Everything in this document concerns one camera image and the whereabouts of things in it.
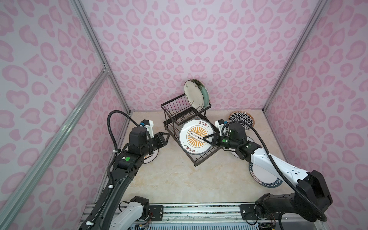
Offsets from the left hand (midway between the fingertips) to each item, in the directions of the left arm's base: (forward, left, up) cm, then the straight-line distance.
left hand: (168, 135), depth 71 cm
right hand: (+1, -18, -6) cm, 19 cm away
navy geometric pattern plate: (+36, -52, -26) cm, 69 cm away
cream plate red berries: (+34, -10, +3) cm, 35 cm away
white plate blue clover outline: (-10, -31, 0) cm, 32 cm away
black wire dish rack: (+24, -4, -8) cm, 26 cm away
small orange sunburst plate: (-13, +7, +2) cm, 15 cm away
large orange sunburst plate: (0, -11, -9) cm, 14 cm away
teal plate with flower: (+25, -17, +2) cm, 30 cm away
